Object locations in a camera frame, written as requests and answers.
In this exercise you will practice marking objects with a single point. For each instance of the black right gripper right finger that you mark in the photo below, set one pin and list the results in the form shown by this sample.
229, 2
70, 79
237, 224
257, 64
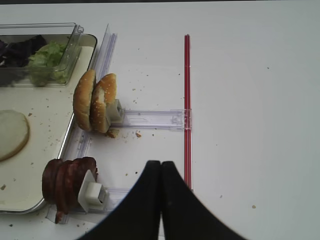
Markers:
184, 216

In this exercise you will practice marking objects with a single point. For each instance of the clear pusher track meat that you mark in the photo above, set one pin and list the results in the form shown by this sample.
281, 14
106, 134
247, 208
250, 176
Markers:
113, 199

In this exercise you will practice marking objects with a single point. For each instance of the grey pusher block meat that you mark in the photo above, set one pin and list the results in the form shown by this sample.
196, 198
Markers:
92, 196

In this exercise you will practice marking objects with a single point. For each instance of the purple and green lettuce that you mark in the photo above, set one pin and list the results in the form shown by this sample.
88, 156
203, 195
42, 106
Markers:
36, 59

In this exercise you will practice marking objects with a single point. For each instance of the clear pusher track bun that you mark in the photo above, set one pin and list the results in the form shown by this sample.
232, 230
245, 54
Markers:
154, 119

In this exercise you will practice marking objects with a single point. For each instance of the clear plastic salad container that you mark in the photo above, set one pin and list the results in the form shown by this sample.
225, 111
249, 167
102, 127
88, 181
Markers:
69, 33

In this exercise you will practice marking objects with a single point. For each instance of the white bread slice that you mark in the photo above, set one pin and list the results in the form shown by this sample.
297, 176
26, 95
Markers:
14, 133

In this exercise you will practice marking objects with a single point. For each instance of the red rail strip right side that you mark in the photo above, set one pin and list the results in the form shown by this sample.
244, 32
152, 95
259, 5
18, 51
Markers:
187, 114

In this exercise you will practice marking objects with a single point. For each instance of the white metal tray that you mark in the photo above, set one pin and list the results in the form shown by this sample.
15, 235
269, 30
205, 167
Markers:
49, 112

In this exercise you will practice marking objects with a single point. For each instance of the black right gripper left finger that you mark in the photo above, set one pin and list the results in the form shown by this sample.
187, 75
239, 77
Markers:
137, 217

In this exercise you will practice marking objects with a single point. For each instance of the grey pusher block bun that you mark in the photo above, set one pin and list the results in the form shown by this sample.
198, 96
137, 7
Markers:
114, 113

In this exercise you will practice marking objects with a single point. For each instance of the sesame bun half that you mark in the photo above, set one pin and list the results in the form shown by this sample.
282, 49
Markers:
82, 98
104, 93

